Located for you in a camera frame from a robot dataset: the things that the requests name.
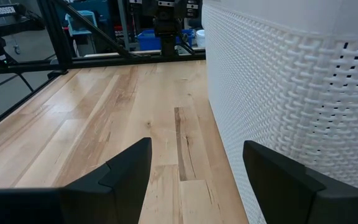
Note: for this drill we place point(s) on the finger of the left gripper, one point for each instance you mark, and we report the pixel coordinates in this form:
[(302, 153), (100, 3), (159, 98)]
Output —
[(174, 34), (163, 34)]

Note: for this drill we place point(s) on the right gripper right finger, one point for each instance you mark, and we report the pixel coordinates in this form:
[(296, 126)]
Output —
[(291, 189)]

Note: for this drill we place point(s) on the white woven plastic basket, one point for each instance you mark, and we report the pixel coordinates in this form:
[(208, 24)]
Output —
[(291, 77)]

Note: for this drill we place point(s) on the white plastic bucket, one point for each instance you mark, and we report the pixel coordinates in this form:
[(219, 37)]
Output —
[(200, 38)]

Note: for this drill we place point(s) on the grey metal post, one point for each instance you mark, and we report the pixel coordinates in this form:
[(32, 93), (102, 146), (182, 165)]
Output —
[(123, 21)]

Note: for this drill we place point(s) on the blue plastic crate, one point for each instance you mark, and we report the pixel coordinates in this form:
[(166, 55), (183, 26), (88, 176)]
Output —
[(148, 40)]

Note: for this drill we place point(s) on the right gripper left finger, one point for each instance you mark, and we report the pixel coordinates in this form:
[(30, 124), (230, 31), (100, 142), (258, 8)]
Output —
[(104, 193)]

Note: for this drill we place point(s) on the light blue cart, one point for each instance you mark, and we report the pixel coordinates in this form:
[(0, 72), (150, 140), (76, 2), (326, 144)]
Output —
[(79, 23)]

